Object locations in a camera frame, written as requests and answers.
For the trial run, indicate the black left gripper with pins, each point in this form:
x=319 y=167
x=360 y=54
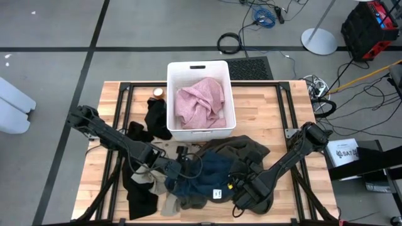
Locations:
x=171 y=168

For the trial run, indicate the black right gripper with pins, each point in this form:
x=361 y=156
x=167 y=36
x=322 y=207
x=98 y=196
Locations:
x=254 y=193

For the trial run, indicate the beige khaki trousers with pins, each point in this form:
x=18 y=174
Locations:
x=171 y=205

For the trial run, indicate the navy blue garment with label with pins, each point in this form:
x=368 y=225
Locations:
x=210 y=175

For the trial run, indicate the dark olive green hoodie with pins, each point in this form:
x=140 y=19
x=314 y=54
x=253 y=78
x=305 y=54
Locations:
x=238 y=150

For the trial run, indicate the small black garment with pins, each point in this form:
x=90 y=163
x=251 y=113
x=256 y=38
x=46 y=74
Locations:
x=157 y=119

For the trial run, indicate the pink button shirt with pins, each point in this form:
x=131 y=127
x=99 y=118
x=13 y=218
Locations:
x=198 y=106

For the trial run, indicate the white plastic laundry basket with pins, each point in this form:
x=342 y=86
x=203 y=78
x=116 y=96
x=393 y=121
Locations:
x=201 y=67

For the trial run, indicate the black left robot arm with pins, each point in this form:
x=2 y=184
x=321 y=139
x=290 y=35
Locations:
x=106 y=135

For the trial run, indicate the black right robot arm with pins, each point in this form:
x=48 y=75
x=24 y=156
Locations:
x=289 y=157

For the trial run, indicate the long black garment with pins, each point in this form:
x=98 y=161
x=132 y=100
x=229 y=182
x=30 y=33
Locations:
x=138 y=201

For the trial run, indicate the small round wooden roll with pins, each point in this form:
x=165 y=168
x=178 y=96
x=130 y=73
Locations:
x=158 y=92

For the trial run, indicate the white power strip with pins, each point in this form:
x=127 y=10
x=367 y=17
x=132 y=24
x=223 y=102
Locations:
x=320 y=91

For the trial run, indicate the black perforated floor mat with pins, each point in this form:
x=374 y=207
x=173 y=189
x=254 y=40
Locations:
x=251 y=67

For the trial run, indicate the black side stand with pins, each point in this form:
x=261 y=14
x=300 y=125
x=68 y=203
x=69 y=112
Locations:
x=377 y=160

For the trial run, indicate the grey round-base lamp stand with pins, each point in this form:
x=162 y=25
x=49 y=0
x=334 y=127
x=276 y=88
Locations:
x=318 y=42

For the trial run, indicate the pale blue plastic casing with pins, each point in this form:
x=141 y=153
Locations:
x=12 y=106

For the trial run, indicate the black power strip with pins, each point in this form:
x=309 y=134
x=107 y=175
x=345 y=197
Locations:
x=279 y=15

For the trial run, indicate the red and black equipment case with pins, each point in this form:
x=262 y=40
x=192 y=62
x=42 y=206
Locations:
x=361 y=31

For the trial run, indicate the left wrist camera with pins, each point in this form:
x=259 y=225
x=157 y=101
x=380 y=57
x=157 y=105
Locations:
x=182 y=152

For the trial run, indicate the black aluminium table frame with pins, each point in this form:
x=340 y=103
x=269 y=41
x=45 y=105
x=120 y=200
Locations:
x=141 y=84

